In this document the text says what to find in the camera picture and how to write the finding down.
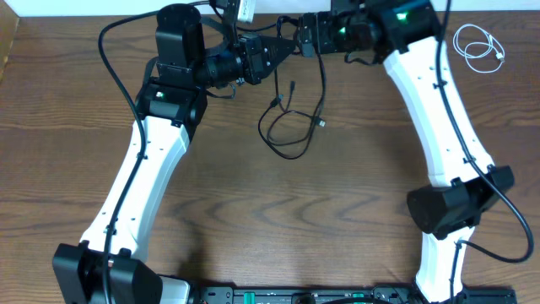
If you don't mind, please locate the black USB cable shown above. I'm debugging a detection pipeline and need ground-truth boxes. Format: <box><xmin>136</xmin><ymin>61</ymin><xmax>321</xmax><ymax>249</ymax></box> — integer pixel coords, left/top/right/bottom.
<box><xmin>256</xmin><ymin>15</ymin><xmax>328</xmax><ymax>161</ymax></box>

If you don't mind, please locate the white USB cable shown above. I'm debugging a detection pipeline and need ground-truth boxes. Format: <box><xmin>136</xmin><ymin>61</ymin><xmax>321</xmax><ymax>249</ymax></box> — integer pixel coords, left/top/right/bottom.
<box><xmin>451</xmin><ymin>23</ymin><xmax>506</xmax><ymax>74</ymax></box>

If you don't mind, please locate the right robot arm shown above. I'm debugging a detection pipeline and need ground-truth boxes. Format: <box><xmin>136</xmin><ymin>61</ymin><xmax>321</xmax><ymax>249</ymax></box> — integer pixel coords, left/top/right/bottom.
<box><xmin>297</xmin><ymin>0</ymin><xmax>516</xmax><ymax>303</ymax></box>

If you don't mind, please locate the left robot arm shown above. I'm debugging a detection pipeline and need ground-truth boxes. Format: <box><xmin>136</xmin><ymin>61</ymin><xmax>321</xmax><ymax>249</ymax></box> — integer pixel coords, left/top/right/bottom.
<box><xmin>52</xmin><ymin>1</ymin><xmax>295</xmax><ymax>303</ymax></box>

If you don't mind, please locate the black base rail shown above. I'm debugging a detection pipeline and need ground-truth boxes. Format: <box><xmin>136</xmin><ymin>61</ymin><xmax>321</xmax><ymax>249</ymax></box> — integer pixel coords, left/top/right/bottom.
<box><xmin>188</xmin><ymin>285</ymin><xmax>518</xmax><ymax>304</ymax></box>

